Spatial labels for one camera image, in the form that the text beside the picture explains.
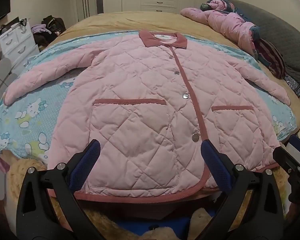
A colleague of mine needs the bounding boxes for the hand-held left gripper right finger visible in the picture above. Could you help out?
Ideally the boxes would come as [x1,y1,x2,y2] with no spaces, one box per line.
[200,140,285,240]

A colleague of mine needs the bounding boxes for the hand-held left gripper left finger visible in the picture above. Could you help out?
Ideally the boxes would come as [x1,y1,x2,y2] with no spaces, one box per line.
[16,139,105,240]

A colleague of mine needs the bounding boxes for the pink quilted jacket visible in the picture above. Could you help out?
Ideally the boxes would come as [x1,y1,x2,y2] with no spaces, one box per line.
[4,29,292,203]

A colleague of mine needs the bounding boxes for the dark clothes pile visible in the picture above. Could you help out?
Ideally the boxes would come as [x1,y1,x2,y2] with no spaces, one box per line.
[34,32,58,47]

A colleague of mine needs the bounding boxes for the purple clothes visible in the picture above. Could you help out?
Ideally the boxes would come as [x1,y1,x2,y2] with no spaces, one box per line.
[31,24,53,35]

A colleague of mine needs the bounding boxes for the blue floral pillow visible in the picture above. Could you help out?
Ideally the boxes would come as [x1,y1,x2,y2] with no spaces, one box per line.
[284,75,300,98]

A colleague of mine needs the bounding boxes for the cartoon cat printed blanket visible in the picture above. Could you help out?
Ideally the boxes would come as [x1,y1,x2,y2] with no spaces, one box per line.
[0,31,298,159]

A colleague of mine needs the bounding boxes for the blue cloth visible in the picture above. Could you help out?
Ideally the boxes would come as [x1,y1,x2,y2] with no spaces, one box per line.
[115,215,215,240]

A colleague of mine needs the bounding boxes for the maroon striped pillow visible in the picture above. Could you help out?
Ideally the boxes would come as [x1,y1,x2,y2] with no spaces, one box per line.
[254,39,287,79]

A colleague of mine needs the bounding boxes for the grey quilted headboard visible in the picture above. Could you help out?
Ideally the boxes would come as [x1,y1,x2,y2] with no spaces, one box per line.
[225,0,300,74]

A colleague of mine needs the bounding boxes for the white drawer cabinet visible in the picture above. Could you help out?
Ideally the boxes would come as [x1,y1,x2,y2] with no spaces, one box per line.
[0,21,40,74]

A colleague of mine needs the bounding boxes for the dark bag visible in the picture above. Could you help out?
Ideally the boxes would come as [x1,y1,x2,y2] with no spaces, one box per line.
[41,15,67,34]

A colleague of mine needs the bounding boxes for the pink floral comforter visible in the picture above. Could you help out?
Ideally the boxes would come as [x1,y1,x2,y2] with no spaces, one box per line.
[180,0,260,63]

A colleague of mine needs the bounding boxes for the bed with tan sheet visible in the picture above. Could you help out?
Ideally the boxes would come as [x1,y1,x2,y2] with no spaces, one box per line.
[44,11,300,140]

